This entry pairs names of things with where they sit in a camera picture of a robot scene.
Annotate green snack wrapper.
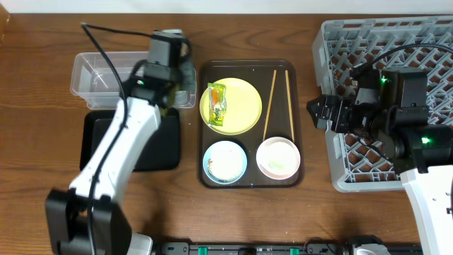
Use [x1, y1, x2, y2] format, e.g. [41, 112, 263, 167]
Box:
[208, 83, 227, 126]

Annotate light blue bowl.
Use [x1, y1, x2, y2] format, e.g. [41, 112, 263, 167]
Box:
[202, 140, 248, 185]

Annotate rice and food scraps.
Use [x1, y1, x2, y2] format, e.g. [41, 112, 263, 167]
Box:
[207, 149, 243, 182]

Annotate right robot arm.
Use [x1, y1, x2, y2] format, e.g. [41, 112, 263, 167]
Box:
[306, 67, 452, 254]

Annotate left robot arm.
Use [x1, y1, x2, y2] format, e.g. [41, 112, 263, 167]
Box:
[45, 29, 196, 254]

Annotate grey dishwasher rack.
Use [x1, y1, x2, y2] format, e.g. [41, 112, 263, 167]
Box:
[312, 16, 452, 193]

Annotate clear plastic waste bin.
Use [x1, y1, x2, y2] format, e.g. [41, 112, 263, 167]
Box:
[71, 51, 194, 110]

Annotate black waste tray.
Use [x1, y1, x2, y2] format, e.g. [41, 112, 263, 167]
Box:
[79, 108, 181, 172]

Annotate dark brown serving tray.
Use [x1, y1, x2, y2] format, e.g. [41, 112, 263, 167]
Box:
[197, 59, 304, 189]

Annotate yellow plate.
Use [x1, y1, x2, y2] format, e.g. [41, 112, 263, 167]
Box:
[200, 78, 263, 135]

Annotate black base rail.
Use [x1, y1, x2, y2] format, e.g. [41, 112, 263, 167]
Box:
[155, 242, 425, 255]

